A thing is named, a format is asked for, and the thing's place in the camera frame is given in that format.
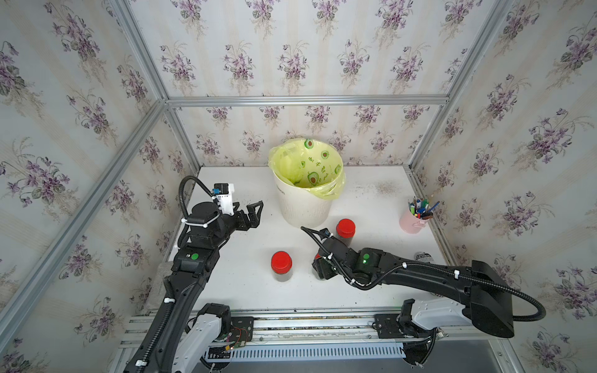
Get glass tea jar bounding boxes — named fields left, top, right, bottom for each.
left=312, top=254, right=323, bottom=280

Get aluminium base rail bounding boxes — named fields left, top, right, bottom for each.
left=111, top=305, right=523, bottom=373

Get pens in cup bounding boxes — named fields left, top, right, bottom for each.
left=407, top=197, right=441, bottom=220

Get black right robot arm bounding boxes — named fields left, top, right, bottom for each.
left=301, top=227, right=547, bottom=368

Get right red lid jar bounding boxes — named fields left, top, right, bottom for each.
left=336, top=219, right=356, bottom=247

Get printed paper scrap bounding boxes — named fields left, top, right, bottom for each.
left=414, top=251, right=435, bottom=264

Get left red lid jar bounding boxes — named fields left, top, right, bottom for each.
left=271, top=251, right=293, bottom=282

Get pink pen holder cup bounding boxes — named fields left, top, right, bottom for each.
left=399, top=211, right=428, bottom=234

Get aluminium frame bars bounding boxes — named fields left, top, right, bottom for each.
left=0, top=0, right=514, bottom=337

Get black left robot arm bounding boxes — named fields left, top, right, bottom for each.
left=124, top=176, right=264, bottom=372

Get green avocado print bag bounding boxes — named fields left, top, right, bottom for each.
left=268, top=138, right=346, bottom=200

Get white plastic trash bin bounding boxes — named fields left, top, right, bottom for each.
left=275, top=169, right=346, bottom=228

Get red lid jar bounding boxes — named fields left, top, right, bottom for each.
left=271, top=251, right=293, bottom=282
left=336, top=219, right=356, bottom=247

